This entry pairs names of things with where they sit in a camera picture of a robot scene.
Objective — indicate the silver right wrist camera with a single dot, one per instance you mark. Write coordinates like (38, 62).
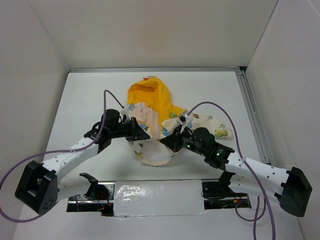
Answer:
(185, 118)

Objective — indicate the dinosaur print hooded baby jacket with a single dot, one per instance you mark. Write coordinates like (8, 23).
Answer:
(157, 116)

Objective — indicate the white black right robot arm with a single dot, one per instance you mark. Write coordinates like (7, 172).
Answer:
(288, 187)

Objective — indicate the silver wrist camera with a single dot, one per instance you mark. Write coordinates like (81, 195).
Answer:
(127, 110)
(185, 118)

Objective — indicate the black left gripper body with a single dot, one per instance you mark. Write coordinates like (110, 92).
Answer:
(122, 130)

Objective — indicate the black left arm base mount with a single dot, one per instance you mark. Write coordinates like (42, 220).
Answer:
(98, 197)

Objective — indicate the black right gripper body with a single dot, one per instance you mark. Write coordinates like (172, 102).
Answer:
(186, 140)

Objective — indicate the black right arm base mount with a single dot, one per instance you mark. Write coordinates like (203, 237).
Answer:
(217, 194)

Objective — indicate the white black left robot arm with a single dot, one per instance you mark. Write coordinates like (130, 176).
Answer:
(39, 186)

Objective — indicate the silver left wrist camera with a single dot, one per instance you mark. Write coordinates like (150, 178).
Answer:
(127, 110)

